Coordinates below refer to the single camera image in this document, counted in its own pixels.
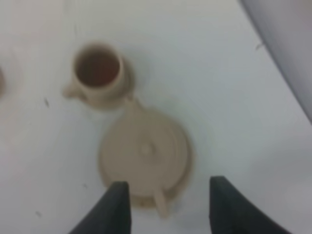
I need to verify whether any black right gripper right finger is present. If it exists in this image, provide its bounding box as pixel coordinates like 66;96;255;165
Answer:
209;176;289;234

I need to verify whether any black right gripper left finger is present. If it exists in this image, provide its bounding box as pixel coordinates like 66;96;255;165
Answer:
70;182;132;234

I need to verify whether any beige teapot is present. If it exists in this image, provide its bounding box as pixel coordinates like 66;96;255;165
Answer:
98;97;189;218

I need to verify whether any beige teacup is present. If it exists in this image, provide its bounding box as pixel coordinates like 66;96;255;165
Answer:
0;68;5;97
62;43;134;110

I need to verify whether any beige teacup far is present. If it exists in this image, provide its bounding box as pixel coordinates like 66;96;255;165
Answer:
62;43;134;110

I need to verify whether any beige teapot saucer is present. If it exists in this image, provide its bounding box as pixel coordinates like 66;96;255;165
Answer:
97;122;194;212

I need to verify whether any beige teacup near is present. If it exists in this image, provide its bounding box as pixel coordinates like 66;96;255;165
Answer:
0;68;5;97

